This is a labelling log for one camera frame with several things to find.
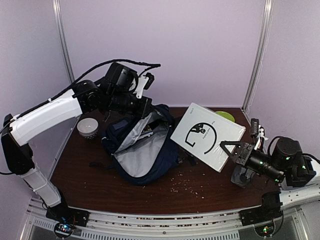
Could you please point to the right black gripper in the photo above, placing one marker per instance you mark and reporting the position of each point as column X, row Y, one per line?
column 245, row 150

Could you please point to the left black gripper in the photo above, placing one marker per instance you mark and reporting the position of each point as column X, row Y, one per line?
column 142, row 111

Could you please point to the grey hardcover book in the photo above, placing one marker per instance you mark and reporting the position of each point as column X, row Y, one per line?
column 200, row 132

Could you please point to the navy blue backpack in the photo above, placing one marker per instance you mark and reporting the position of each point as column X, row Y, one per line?
column 141, row 161

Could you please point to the dog picture book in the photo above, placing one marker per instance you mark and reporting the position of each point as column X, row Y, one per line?
column 147, row 131

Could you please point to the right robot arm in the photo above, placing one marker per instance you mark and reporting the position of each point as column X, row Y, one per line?
column 286, row 163

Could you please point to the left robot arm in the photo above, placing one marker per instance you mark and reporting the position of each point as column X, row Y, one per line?
column 119, row 90

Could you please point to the grey zip pouch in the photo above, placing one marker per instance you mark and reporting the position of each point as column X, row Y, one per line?
column 241, row 176

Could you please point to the green plate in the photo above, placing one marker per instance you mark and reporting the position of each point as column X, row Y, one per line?
column 226, row 115

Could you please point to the white patterned bowl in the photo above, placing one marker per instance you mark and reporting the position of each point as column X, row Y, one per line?
column 88, row 128

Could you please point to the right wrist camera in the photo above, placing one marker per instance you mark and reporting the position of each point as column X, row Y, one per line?
column 258, row 134

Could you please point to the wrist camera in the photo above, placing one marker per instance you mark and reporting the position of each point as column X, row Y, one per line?
column 144, row 82
column 258, row 134

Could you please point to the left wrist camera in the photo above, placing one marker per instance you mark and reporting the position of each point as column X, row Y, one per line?
column 144, row 82

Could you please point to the front aluminium rail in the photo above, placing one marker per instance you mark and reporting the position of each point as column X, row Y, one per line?
column 219, row 225

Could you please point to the left aluminium frame post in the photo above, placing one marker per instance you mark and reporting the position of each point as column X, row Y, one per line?
column 63, row 42

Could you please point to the aluminium frame post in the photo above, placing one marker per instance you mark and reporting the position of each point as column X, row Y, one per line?
column 63, row 42
column 261, row 48

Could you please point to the right aluminium frame post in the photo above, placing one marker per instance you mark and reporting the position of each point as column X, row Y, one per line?
column 261, row 48

